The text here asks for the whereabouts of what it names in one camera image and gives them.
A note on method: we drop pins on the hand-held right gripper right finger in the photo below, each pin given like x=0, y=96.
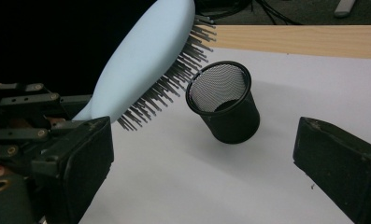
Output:
x=339, y=168

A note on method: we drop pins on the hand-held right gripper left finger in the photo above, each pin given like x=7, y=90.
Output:
x=80, y=168

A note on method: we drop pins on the light blue hairbrush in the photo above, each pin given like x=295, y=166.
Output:
x=142, y=59

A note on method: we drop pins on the black mesh pen cup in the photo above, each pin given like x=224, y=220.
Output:
x=236, y=124

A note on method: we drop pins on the white table cover sheet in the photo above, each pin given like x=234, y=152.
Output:
x=205, y=180

